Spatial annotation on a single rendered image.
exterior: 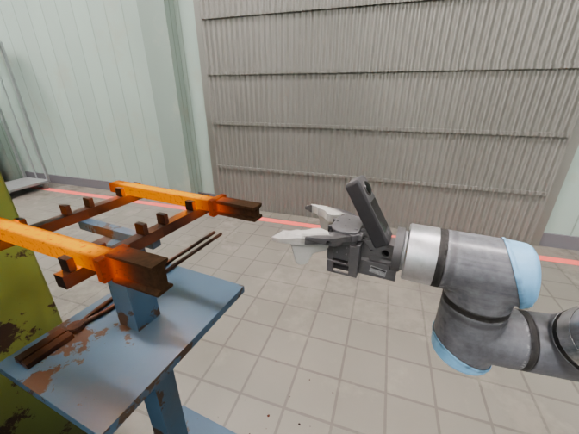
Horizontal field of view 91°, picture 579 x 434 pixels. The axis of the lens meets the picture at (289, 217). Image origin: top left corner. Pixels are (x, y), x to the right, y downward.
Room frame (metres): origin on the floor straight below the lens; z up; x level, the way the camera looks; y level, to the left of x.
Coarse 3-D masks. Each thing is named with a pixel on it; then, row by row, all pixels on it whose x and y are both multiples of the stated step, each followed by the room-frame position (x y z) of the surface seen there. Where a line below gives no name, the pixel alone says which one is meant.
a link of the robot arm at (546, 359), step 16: (528, 320) 0.32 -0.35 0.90; (544, 320) 0.32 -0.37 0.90; (560, 320) 0.30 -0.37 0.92; (576, 320) 0.28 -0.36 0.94; (544, 336) 0.30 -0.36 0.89; (560, 336) 0.29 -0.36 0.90; (576, 336) 0.27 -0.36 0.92; (544, 352) 0.29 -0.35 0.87; (560, 352) 0.28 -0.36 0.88; (576, 352) 0.26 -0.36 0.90; (528, 368) 0.29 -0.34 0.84; (544, 368) 0.28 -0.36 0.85; (560, 368) 0.28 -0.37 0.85; (576, 368) 0.26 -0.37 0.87
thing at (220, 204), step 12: (132, 192) 0.63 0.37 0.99; (144, 192) 0.62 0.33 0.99; (156, 192) 0.60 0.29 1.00; (168, 192) 0.60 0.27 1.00; (180, 192) 0.60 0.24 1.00; (180, 204) 0.57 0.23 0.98; (204, 204) 0.54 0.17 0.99; (216, 204) 0.53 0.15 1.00; (228, 204) 0.52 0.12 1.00; (240, 204) 0.51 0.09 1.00; (252, 204) 0.51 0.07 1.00; (228, 216) 0.52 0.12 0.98; (240, 216) 0.51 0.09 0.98; (252, 216) 0.51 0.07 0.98
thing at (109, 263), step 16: (0, 224) 0.43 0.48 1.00; (16, 224) 0.43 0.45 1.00; (16, 240) 0.40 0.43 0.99; (32, 240) 0.38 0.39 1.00; (48, 240) 0.37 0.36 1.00; (64, 240) 0.37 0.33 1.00; (80, 240) 0.37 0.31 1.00; (80, 256) 0.34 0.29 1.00; (96, 256) 0.33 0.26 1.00; (112, 256) 0.31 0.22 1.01; (128, 256) 0.31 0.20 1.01; (144, 256) 0.31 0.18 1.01; (160, 256) 0.31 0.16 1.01; (96, 272) 0.31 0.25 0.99; (112, 272) 0.32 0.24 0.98; (128, 272) 0.31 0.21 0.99; (144, 272) 0.30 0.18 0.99; (160, 272) 0.30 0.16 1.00; (144, 288) 0.30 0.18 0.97; (160, 288) 0.29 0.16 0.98
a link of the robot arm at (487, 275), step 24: (456, 240) 0.35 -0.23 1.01; (480, 240) 0.35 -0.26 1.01; (504, 240) 0.34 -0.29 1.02; (456, 264) 0.33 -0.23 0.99; (480, 264) 0.32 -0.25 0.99; (504, 264) 0.31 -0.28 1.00; (528, 264) 0.31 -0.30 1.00; (456, 288) 0.33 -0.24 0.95; (480, 288) 0.31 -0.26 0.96; (504, 288) 0.30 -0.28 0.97; (528, 288) 0.29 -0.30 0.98; (480, 312) 0.31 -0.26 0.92; (504, 312) 0.31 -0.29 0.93
